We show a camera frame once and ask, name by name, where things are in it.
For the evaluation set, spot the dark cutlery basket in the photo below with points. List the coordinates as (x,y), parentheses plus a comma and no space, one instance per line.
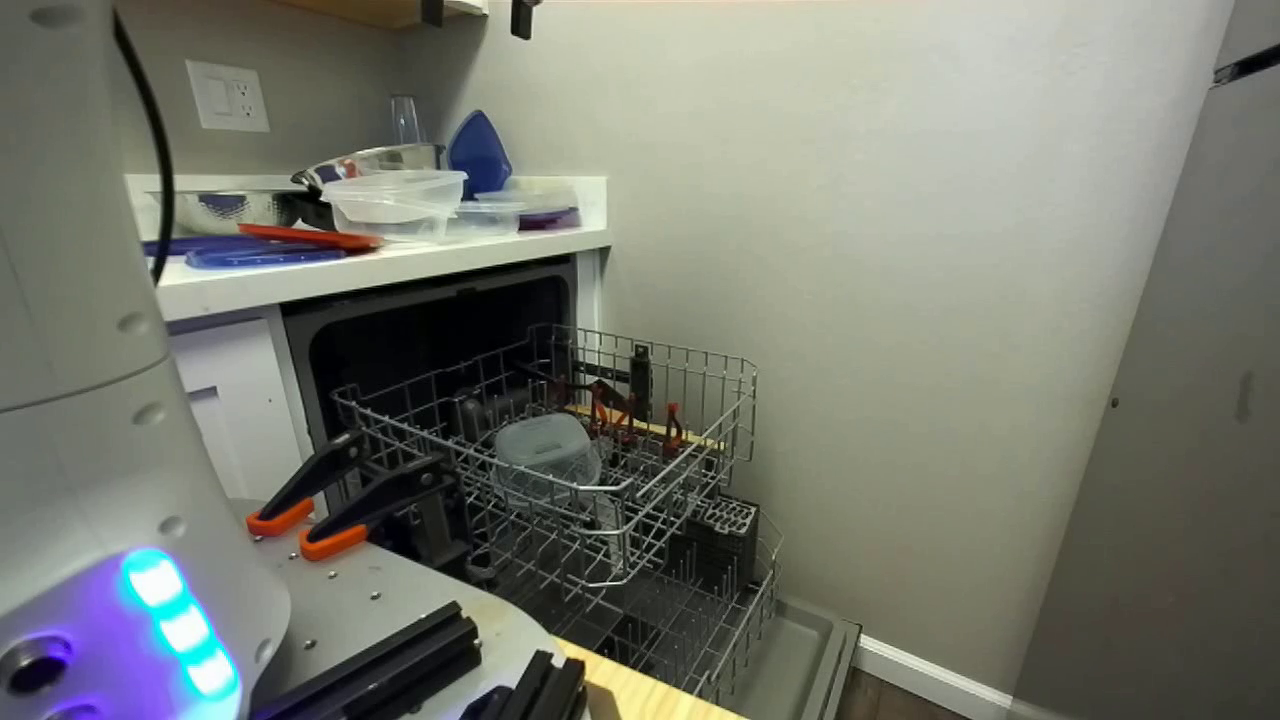
(722,533)

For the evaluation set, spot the white base cabinet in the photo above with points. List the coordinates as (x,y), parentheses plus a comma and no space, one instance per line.
(242,403)

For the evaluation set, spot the grey plastic container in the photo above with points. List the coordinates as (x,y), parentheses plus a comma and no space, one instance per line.
(546,450)

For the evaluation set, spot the orange plastic lid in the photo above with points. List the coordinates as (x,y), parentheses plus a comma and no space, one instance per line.
(312,237)

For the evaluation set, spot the dark bottle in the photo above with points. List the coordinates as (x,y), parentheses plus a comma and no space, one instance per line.
(640,381)

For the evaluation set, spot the white wall outlet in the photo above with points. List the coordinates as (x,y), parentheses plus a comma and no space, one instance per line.
(227,98)

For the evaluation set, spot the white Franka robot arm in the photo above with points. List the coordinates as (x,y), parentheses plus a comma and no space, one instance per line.
(83,467)

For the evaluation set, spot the wooden table board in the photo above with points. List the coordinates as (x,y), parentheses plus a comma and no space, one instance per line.
(640,696)

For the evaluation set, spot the light blue square lid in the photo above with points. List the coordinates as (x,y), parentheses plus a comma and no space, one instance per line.
(262,254)

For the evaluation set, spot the metal robot mounting plate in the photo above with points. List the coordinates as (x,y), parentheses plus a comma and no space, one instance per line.
(362,595)

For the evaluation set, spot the white baseboard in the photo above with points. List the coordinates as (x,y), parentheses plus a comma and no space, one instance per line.
(933,677)

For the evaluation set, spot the dishwasher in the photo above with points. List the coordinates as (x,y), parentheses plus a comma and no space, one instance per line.
(400,332)

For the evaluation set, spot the dark blue round lid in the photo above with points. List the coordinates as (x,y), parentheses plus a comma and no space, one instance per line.
(161,246)

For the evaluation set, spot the black orange spring clamp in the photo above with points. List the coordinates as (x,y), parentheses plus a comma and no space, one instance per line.
(380,505)
(305,484)

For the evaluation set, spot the black aluminium extrusion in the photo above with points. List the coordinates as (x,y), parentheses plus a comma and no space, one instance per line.
(384,661)
(541,691)

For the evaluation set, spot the wooden shelf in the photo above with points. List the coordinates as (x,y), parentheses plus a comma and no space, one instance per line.
(384,8)

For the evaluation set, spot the wooden utensil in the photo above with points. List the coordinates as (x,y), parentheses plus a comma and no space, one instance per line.
(640,426)

